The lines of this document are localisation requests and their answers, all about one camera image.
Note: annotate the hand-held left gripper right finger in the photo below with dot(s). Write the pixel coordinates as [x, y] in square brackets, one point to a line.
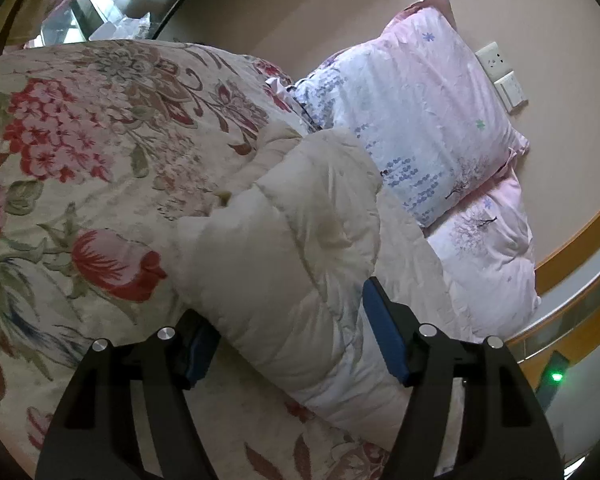
[385, 330]

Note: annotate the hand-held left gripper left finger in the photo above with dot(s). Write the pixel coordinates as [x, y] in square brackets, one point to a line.
[200, 352]

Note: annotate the beige quilted down duvet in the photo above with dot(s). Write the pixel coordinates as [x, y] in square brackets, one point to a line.
[290, 260]

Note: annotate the pink pillow with tree print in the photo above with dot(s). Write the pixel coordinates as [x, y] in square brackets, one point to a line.
[490, 265]

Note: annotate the black device with green light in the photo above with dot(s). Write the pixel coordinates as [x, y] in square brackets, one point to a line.
[554, 377]

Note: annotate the wooden headboard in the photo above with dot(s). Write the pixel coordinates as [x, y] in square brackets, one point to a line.
[580, 260]

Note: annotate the pillow with lavender flower print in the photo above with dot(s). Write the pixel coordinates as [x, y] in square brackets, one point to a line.
[420, 120]

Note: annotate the floral bedspread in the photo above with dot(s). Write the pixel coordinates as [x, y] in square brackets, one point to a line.
[90, 160]

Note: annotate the black flat screen television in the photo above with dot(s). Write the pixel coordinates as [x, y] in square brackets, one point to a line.
[125, 5]

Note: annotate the white wall switch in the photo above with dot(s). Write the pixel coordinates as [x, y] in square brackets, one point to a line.
[511, 92]

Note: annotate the white wall socket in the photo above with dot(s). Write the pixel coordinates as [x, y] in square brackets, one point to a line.
[490, 60]

